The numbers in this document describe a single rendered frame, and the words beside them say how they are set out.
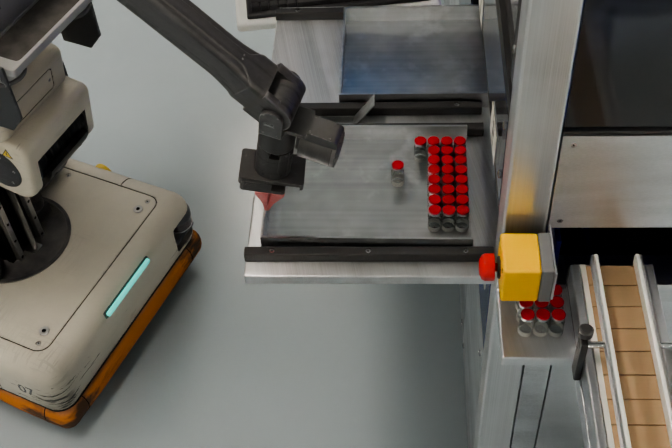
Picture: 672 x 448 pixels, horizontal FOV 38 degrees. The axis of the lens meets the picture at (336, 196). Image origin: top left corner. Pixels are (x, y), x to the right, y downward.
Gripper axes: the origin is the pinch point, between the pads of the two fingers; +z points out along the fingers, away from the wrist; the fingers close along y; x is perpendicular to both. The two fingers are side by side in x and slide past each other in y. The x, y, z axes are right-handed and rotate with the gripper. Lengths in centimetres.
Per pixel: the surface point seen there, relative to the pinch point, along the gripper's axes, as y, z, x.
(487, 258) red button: 31.6, -15.1, -18.4
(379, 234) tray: 18.8, 0.9, -2.8
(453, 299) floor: 53, 84, 48
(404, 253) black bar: 22.4, -1.6, -8.2
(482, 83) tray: 38, -3, 34
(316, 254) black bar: 8.6, 1.2, -8.3
